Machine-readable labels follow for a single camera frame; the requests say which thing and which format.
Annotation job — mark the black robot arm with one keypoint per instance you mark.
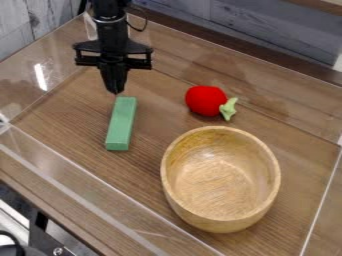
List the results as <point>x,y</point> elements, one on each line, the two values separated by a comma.
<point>110,11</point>

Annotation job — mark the black metal table bracket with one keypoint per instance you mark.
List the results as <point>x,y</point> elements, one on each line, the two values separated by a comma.
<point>42,240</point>

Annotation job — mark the green rectangular block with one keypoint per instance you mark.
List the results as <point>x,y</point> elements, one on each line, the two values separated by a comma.
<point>121,124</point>

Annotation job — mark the red plush tomato toy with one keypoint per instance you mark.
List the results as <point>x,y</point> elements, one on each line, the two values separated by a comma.
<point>209,101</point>

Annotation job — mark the light wooden bowl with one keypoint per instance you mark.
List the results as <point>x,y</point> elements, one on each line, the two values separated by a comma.
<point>221,178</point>

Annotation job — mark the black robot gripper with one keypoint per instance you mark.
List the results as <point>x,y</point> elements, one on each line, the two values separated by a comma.
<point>114,48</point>

